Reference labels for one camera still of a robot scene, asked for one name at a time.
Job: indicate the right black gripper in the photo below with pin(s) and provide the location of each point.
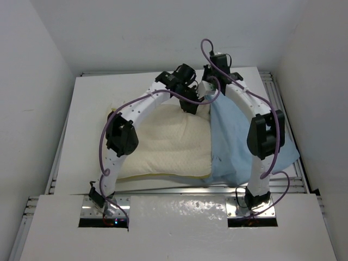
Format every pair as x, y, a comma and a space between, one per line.
206, 69

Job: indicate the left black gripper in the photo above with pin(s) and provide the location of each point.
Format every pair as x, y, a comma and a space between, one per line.
190, 107

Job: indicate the cream pillow with yellow edge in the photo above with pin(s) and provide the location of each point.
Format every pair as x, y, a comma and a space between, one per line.
171, 143

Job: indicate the light blue pillowcase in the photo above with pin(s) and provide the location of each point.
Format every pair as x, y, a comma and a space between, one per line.
231, 158

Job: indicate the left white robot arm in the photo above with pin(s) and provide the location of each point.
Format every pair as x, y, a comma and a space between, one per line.
119, 138

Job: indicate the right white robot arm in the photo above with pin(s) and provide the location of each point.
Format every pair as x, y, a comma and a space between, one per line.
266, 133

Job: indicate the white front cover panel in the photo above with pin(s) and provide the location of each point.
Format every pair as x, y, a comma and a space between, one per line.
177, 228

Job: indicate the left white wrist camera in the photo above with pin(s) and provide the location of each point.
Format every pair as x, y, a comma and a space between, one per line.
205, 88

